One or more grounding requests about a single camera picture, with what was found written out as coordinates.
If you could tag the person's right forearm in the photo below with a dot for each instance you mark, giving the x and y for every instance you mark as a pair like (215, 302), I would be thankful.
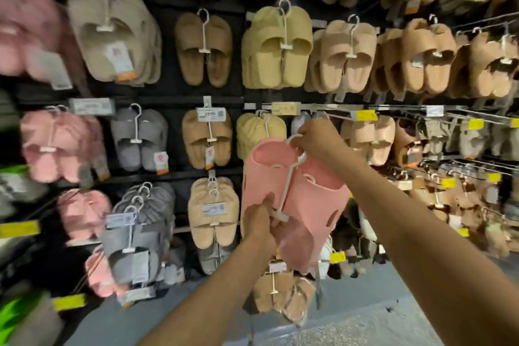
(425, 244)

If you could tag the person's right hand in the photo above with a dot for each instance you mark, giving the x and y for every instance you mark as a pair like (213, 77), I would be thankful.
(322, 139)

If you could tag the pink slippers pair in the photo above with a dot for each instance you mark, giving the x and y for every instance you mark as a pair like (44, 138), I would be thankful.
(263, 171)

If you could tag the person's left hand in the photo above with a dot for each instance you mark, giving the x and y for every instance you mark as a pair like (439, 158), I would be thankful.
(259, 224)

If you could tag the rows of slippers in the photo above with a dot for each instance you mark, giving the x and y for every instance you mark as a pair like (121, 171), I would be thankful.
(202, 49)

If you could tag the row of green white boxes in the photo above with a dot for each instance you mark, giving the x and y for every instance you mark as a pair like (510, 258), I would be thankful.
(16, 313)

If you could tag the person's left forearm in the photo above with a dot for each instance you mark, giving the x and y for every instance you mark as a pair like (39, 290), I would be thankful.
(211, 301)

